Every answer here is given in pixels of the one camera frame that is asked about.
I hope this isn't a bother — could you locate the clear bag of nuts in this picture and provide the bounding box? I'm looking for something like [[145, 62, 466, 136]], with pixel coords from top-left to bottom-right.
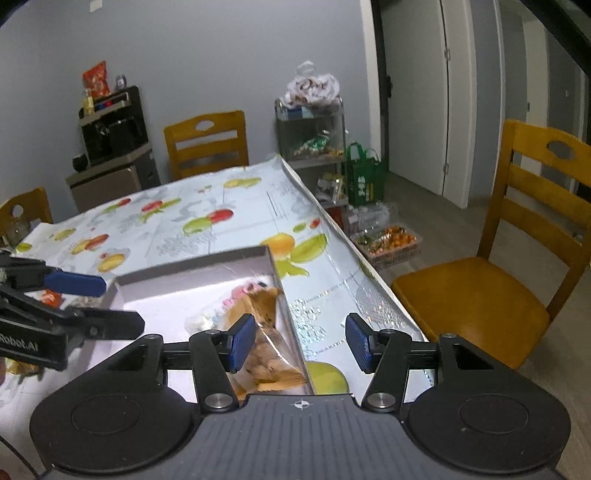
[[224, 287, 307, 400]]

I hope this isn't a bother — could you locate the grey shallow cardboard box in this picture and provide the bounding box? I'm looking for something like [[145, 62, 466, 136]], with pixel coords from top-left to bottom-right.
[[99, 246, 314, 395]]

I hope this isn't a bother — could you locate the pink white small packet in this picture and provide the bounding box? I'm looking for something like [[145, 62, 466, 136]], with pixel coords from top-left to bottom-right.
[[222, 282, 267, 309]]

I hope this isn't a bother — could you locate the wooden chair left corner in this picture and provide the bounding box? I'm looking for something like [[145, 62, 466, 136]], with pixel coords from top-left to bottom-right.
[[1, 187, 53, 248]]

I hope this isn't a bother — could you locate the fruit pattern tablecloth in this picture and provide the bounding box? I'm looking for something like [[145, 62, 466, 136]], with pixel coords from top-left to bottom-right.
[[0, 154, 438, 467]]

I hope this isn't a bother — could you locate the crate of oranges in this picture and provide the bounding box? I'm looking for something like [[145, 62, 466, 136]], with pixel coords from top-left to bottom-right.
[[351, 224, 423, 270]]

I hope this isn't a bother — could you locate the black water dispenser cabinet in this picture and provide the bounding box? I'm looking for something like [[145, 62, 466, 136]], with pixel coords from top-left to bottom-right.
[[66, 85, 161, 213]]

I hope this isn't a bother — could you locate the green tote bag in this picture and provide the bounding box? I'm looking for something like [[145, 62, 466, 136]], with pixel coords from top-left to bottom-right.
[[346, 142, 388, 207]]

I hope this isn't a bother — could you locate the wooden chair right side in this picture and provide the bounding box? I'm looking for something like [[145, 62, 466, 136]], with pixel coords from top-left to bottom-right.
[[392, 120, 590, 369]]

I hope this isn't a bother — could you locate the wooden chair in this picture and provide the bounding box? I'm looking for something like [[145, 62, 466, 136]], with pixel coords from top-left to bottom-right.
[[392, 120, 590, 369], [163, 110, 249, 180]]

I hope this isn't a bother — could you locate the wooden chair far side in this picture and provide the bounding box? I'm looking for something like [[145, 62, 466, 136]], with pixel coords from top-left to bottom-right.
[[163, 110, 249, 180]]

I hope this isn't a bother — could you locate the red snack bag on cabinet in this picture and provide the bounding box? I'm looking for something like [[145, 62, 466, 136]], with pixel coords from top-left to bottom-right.
[[82, 61, 110, 98]]

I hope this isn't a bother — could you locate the grey metal storage cart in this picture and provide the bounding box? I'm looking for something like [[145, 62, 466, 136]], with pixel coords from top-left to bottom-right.
[[274, 97, 349, 226]]

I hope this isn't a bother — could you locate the white plastic shopping bag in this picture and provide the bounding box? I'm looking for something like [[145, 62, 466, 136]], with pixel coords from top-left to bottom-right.
[[283, 61, 341, 108]]

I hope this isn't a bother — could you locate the white door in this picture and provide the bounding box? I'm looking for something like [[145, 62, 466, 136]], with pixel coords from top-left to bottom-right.
[[381, 0, 477, 208]]

